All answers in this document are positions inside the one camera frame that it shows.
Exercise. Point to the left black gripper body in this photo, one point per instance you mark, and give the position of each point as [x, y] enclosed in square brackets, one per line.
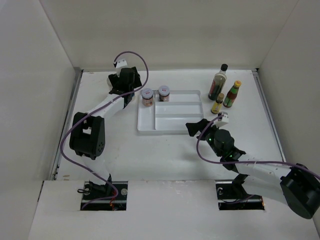
[136, 83]

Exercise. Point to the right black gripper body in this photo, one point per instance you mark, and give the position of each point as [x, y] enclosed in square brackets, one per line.
[210, 138]

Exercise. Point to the orange spice jar white lid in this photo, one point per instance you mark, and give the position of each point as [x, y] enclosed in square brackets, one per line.
[147, 95]

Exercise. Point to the dark spice jar white lid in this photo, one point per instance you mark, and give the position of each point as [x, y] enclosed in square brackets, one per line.
[164, 93]

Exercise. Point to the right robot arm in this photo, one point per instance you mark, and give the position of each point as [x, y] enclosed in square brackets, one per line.
[291, 184]

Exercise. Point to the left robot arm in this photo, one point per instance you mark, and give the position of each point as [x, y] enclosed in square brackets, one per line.
[88, 137]

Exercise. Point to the blue label jar far left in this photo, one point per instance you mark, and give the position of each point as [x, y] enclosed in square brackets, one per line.
[109, 83]

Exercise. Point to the white divided organizer tray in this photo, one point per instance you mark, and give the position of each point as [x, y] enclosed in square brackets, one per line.
[170, 117]

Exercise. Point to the small yellow label bottle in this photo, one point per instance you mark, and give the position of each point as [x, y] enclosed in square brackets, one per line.
[217, 104]

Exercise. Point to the red sauce bottle yellow cap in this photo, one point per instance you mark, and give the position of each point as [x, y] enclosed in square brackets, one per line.
[232, 94]

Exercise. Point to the dark soy sauce bottle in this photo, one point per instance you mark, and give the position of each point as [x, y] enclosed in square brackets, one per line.
[218, 82]

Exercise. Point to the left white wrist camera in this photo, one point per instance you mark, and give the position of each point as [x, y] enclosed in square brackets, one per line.
[120, 63]

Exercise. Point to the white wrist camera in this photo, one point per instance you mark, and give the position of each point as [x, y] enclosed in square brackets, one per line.
[120, 63]
[223, 119]

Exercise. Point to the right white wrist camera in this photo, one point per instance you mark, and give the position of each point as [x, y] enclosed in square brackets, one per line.
[223, 119]

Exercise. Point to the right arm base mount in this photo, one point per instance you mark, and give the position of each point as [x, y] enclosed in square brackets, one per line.
[234, 198]

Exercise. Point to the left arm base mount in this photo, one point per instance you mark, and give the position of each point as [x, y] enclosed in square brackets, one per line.
[103, 197]

